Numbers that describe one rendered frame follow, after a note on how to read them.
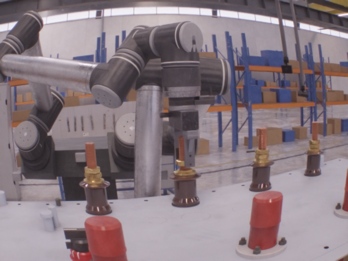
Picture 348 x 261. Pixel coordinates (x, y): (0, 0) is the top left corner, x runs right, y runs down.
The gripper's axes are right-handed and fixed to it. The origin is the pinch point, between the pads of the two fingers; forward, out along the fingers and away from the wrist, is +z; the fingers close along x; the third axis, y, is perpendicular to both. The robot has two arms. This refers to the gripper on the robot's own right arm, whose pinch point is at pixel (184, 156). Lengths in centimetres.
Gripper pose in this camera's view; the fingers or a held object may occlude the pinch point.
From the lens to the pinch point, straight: 115.4
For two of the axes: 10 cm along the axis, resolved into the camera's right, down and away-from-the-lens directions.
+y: -9.6, 0.7, -2.6
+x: 2.6, 0.9, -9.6
